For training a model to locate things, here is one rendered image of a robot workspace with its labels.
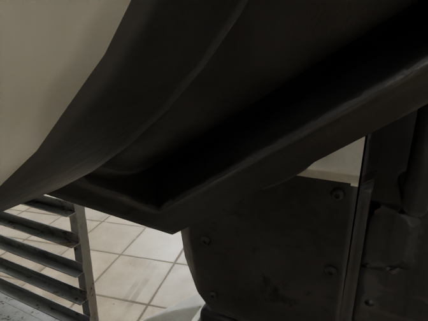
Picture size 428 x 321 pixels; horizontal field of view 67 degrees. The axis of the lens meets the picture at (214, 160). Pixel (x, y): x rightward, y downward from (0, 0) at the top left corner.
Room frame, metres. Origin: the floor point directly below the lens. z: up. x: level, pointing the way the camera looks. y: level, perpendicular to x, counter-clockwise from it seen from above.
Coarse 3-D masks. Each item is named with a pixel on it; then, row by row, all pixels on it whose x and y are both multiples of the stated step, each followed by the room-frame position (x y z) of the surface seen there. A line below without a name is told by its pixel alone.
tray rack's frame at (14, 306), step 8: (0, 296) 0.97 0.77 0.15; (8, 296) 0.97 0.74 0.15; (0, 304) 0.93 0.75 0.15; (8, 304) 0.93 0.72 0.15; (16, 304) 0.93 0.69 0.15; (24, 304) 0.93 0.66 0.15; (0, 312) 0.90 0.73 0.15; (8, 312) 0.90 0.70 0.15; (16, 312) 0.90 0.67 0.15; (24, 312) 0.90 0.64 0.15; (32, 312) 0.89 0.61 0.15; (40, 312) 0.89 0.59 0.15; (0, 320) 0.86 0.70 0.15; (8, 320) 0.86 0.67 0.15; (16, 320) 0.86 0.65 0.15; (24, 320) 0.86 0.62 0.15; (32, 320) 0.86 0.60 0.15; (40, 320) 0.86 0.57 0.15; (48, 320) 0.86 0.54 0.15; (56, 320) 0.86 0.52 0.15
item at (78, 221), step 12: (72, 216) 0.77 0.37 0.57; (84, 216) 0.78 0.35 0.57; (72, 228) 0.77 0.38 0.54; (84, 228) 0.78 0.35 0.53; (84, 240) 0.77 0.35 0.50; (84, 252) 0.77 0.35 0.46; (84, 264) 0.76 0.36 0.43; (84, 276) 0.76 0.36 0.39; (84, 288) 0.76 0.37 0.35; (96, 300) 0.79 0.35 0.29; (84, 312) 0.77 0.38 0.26; (96, 312) 0.78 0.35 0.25
